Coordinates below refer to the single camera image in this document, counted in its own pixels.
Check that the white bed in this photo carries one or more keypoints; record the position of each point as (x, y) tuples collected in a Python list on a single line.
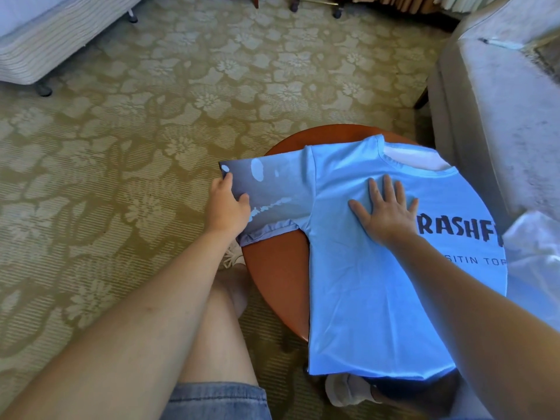
[(52, 30)]

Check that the person's right leg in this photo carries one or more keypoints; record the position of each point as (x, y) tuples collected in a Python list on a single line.
[(420, 393)]

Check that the black valet stand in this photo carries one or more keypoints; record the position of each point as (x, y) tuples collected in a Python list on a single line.
[(317, 4)]

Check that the light blue gradient splatter T-shirt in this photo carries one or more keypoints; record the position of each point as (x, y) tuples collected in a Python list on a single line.
[(367, 301)]

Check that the person's left hand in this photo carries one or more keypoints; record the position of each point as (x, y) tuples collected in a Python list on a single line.
[(227, 210)]

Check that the beige curtain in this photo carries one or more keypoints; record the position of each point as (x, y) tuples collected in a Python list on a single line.
[(402, 2)]

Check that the pile of clothes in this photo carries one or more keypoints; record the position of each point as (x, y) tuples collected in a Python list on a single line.
[(534, 266)]

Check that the small white flat object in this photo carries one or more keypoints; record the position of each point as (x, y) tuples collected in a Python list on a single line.
[(501, 43)]

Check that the person's left forearm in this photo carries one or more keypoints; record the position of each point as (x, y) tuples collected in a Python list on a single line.
[(114, 345)]

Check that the white sneaker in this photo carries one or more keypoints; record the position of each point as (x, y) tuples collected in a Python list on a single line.
[(233, 255), (350, 389)]

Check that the brown fringed cushion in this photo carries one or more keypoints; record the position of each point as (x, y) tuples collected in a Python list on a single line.
[(547, 56)]

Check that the person's right forearm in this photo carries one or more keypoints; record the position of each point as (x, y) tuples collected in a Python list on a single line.
[(490, 328)]

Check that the blue denim shorts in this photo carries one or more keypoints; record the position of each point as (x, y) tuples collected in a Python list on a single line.
[(219, 402)]

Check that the grey velvet chaise sofa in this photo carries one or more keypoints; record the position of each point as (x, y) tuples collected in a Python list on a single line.
[(499, 126)]

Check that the person's right hand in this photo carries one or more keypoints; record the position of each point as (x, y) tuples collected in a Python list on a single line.
[(387, 218)]

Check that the round wooden table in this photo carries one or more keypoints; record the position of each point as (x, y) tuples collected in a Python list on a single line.
[(280, 275)]

